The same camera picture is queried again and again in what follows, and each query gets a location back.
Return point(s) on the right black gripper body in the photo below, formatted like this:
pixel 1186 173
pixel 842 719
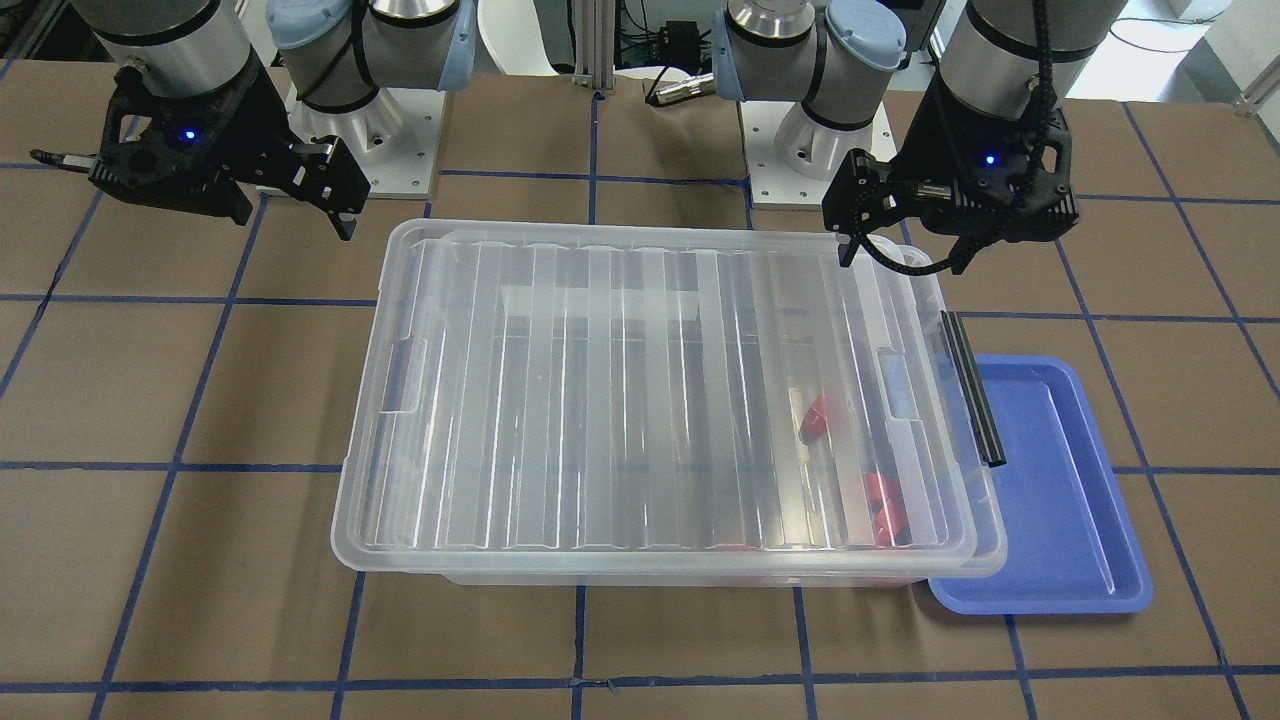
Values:
pixel 262 128

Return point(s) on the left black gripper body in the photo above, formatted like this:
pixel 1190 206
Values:
pixel 922 143

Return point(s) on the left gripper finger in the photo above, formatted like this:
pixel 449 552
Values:
pixel 860 199

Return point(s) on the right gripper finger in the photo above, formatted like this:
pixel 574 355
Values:
pixel 329 177
pixel 63 160

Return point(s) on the clear plastic box lid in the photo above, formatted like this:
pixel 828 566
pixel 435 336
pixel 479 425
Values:
pixel 581 399

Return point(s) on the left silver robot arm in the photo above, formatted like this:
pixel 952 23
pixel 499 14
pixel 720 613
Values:
pixel 836 60

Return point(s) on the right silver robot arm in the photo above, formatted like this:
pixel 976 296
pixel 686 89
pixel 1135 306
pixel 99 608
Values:
pixel 339 53

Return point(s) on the blue plastic tray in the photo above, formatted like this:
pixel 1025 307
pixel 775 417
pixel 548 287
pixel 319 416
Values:
pixel 1072 548

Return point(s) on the clear plastic storage box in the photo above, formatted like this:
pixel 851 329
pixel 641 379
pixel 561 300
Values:
pixel 680 581

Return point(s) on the white chair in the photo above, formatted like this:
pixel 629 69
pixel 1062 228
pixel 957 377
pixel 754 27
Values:
pixel 511 32

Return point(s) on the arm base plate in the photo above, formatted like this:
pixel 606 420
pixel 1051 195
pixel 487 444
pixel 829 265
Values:
pixel 792 159
pixel 395 150

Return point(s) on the black box latch handle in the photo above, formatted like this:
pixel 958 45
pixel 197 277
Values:
pixel 984 428

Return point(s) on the aluminium frame post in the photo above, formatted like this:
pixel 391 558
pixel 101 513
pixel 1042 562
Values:
pixel 594 39

